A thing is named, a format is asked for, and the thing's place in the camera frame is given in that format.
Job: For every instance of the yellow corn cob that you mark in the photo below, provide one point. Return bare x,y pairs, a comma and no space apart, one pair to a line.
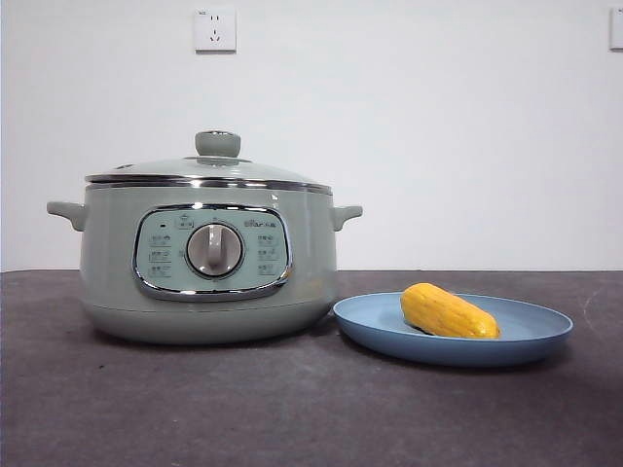
449,314

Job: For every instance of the glass lid with green knob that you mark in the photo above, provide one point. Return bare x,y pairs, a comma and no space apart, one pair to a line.
160,170

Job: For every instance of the blue round plate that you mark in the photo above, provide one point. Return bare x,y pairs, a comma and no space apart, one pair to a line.
452,348

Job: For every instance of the pale green electric steamer pot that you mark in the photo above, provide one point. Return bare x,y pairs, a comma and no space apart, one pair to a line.
117,272

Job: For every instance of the white wall power socket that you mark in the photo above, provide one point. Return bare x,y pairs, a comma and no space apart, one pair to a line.
215,30

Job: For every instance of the white wall switch plate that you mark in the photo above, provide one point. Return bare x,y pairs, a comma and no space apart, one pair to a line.
617,29

